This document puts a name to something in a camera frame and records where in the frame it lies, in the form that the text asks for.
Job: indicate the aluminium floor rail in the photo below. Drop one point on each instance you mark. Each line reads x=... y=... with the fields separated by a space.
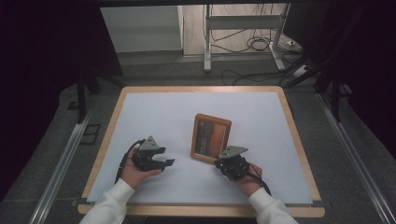
x=59 y=174
x=358 y=161

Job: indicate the wooden picture frame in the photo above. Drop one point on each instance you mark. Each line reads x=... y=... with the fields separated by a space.
x=211 y=137

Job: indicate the white metal desk frame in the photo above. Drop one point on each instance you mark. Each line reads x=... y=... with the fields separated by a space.
x=243 y=21

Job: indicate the white table mat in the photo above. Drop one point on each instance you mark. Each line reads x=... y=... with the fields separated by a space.
x=249 y=124

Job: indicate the black metal stand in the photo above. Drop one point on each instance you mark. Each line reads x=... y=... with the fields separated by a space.
x=81 y=99
x=335 y=99

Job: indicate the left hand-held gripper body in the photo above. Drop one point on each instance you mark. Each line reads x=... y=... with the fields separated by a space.
x=146 y=158

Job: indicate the white cabinet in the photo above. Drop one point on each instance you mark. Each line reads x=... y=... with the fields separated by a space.
x=143 y=28

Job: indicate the large white power strip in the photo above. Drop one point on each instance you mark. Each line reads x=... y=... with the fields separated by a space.
x=300 y=71

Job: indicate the black curtain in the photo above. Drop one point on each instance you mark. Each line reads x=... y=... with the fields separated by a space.
x=37 y=77
x=367 y=62

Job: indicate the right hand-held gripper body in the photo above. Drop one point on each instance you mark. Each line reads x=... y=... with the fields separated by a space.
x=234 y=166

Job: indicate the small white power strip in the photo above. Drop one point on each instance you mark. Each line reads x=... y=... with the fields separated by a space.
x=291 y=43

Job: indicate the person's right hand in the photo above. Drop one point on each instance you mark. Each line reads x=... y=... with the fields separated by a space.
x=249 y=183

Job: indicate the black floor plate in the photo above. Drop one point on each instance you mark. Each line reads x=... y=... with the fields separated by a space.
x=90 y=134

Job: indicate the person's left hand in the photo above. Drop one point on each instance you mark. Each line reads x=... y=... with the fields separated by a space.
x=134 y=174

